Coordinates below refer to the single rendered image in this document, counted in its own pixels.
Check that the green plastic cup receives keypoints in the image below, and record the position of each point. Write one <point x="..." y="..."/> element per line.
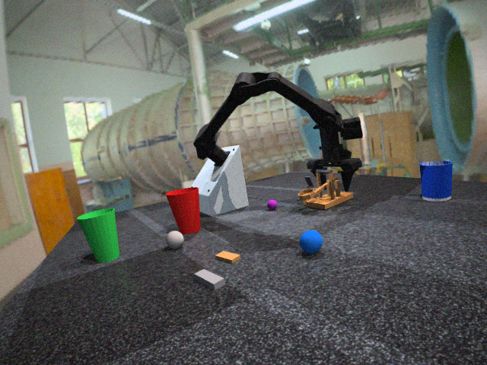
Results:
<point x="99" y="228"/>

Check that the purple ball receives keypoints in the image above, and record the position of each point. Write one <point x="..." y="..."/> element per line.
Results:
<point x="272" y="205"/>

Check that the orange flat block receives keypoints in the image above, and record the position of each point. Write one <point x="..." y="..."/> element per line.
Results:
<point x="227" y="257"/>

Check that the red tapered cup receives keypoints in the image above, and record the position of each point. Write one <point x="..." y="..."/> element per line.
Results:
<point x="184" y="204"/>

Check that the white ball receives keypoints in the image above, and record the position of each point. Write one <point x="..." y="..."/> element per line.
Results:
<point x="175" y="239"/>

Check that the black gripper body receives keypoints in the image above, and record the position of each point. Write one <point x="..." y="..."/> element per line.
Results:
<point x="331" y="154"/>

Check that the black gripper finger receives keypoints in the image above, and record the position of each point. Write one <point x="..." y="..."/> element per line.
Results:
<point x="322" y="175"/>
<point x="347" y="178"/>

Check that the blue ball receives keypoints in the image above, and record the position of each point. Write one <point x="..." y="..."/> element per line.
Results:
<point x="311" y="241"/>

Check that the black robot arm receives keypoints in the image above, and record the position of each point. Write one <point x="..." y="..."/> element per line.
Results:
<point x="257" y="83"/>

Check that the blue cup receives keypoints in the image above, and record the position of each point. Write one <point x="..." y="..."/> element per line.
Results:
<point x="436" y="177"/>

